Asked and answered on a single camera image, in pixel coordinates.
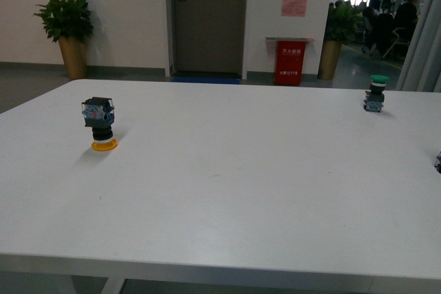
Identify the yellow mushroom push button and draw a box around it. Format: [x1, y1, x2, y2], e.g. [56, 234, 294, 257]
[81, 96, 118, 151]

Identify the green mushroom push button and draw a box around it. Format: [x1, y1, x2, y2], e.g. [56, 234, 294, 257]
[363, 74, 390, 113]

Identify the red mushroom push button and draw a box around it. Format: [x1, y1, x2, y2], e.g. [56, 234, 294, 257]
[434, 152, 441, 173]

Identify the blue floor mat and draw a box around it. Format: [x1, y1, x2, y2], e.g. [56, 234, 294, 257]
[172, 77, 240, 85]

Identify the red fire extinguisher box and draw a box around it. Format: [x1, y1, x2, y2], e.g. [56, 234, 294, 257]
[265, 37, 314, 86]

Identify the grey door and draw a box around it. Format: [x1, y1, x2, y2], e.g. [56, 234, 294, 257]
[174, 0, 246, 76]

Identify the pink paper notice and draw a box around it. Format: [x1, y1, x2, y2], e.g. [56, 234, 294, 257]
[281, 0, 307, 17]

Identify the right potted plant gold pot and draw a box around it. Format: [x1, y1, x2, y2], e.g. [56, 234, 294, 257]
[318, 3, 361, 80]

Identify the potted plant gold pot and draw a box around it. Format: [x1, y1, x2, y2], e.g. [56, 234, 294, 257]
[34, 0, 94, 80]
[318, 3, 361, 80]

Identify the left potted plant gold pot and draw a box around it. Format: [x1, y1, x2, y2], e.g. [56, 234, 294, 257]
[34, 0, 94, 80]

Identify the grey curtain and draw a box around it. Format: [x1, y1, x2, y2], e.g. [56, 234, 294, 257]
[396, 0, 440, 92]

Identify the seated person in black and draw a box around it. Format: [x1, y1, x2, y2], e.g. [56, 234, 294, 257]
[393, 0, 420, 40]

